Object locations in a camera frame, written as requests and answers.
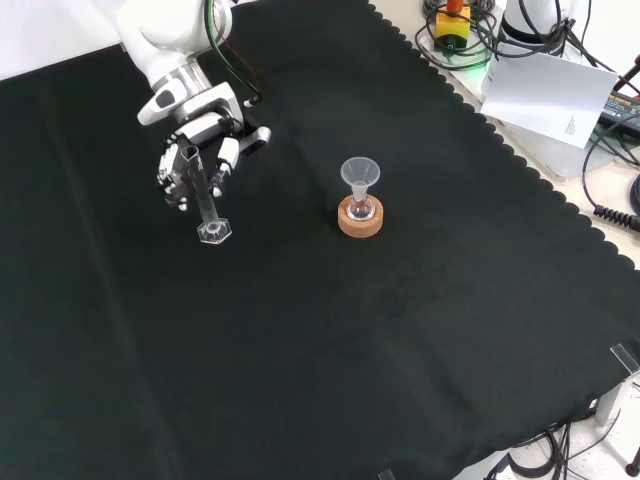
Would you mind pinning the pale white board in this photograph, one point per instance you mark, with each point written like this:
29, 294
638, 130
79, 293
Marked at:
545, 95

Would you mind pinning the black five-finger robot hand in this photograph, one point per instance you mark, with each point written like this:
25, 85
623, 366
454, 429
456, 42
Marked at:
172, 170

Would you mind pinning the round-bottom glass flask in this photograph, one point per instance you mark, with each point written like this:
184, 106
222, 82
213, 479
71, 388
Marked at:
361, 210

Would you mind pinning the clear graduated cylinder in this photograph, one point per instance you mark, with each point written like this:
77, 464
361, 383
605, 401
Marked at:
214, 231

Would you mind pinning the black power adapter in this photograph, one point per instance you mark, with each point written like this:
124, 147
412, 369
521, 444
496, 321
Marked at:
622, 111

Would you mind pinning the clear plastic funnel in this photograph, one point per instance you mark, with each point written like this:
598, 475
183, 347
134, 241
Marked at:
361, 171

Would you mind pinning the yellow stop button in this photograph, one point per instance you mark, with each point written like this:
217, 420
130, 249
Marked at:
452, 27

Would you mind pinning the black table cloth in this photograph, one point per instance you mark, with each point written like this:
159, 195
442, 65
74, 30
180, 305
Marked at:
250, 325

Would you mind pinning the black tripod foot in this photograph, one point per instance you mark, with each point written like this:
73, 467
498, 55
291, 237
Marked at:
633, 469

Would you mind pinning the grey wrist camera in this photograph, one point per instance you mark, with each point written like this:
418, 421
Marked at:
256, 137

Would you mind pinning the clear tape strip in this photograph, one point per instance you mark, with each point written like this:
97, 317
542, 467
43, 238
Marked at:
626, 357
386, 474

